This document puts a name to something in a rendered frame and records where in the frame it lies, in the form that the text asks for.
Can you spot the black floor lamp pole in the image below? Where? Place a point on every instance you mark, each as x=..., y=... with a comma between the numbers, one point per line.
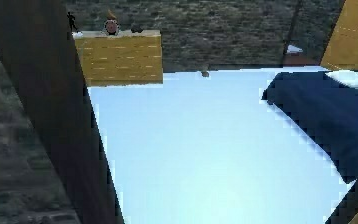
x=292, y=30

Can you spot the low brown side table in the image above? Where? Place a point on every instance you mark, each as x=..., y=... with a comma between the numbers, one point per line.
x=297, y=56

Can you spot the small black figurine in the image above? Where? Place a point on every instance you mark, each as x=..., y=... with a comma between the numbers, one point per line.
x=71, y=21

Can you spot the yellow wooden chest of drawers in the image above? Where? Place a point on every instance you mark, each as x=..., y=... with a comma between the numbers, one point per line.
x=120, y=60

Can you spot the yellow wooden cupboard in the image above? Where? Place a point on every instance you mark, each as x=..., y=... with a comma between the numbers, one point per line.
x=350, y=36

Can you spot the bed with navy blue blanket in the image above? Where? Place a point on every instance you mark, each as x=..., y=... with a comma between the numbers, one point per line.
x=330, y=120

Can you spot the small dark lump object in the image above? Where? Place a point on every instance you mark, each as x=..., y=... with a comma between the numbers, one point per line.
x=136, y=29

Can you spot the white pillow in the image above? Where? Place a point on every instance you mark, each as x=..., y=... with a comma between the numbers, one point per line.
x=350, y=78

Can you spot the small brown ball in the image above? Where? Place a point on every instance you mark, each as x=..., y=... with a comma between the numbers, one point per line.
x=205, y=74

